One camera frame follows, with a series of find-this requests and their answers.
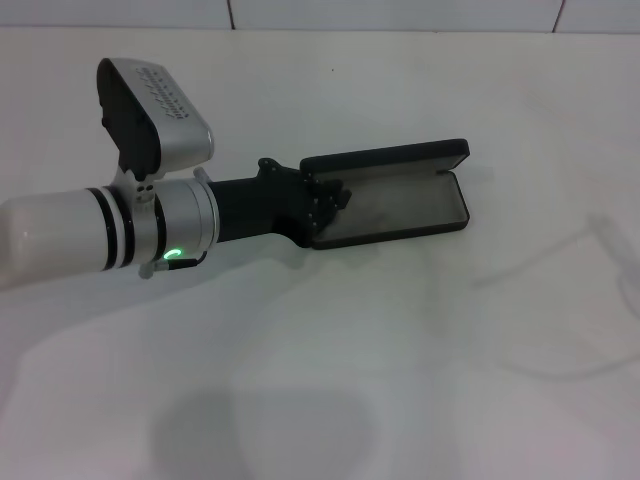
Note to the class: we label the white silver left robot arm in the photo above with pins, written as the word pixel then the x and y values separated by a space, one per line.
pixel 60 235

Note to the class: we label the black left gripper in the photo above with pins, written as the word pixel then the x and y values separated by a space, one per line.
pixel 260 205

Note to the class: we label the black glasses case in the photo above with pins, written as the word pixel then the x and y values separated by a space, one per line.
pixel 400 210

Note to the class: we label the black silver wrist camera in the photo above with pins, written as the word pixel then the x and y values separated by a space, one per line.
pixel 130 125

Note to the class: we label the small silver cylindrical plug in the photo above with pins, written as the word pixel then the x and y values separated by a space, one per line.
pixel 200 173

